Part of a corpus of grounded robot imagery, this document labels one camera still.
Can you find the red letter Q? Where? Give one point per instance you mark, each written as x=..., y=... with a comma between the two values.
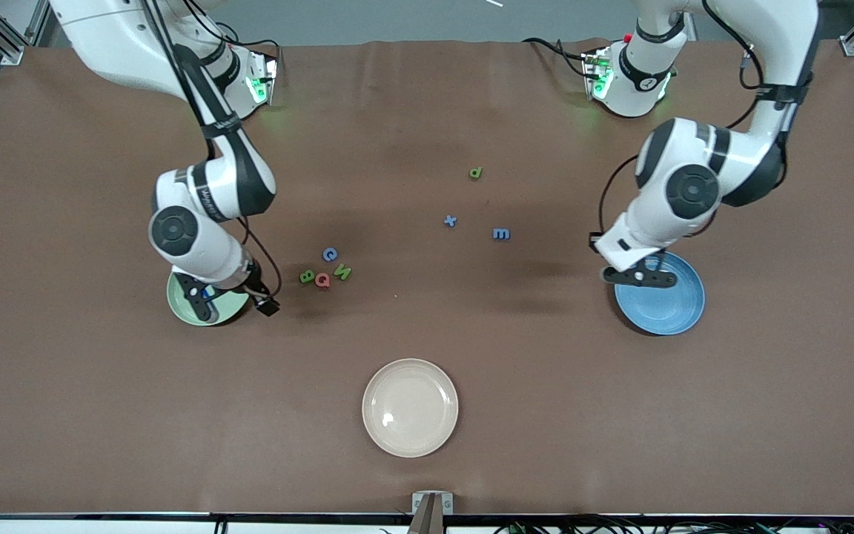
x=319, y=280

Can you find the blue letter C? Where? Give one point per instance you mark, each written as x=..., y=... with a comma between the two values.
x=326, y=254

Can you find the green letter N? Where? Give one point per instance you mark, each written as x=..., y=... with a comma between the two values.
x=342, y=273

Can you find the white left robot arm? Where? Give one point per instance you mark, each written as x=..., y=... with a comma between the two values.
x=694, y=189

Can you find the silver arm base connector panel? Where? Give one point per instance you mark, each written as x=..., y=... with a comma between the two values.
x=264, y=78
x=596, y=74

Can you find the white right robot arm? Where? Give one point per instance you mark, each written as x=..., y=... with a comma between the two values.
x=212, y=189

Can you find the green plate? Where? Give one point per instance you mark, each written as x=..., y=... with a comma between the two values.
x=228, y=310

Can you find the blue plate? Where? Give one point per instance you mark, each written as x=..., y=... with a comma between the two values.
x=664, y=311

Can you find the brown table mat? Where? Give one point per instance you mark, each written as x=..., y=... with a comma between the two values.
x=427, y=326

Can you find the beige plate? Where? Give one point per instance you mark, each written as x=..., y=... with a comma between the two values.
x=410, y=408

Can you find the white table edge rail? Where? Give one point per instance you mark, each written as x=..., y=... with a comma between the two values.
x=64, y=528

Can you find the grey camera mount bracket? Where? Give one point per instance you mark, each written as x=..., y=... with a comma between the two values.
x=418, y=504

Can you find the tan camera support post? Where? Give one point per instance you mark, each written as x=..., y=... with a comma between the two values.
x=429, y=519

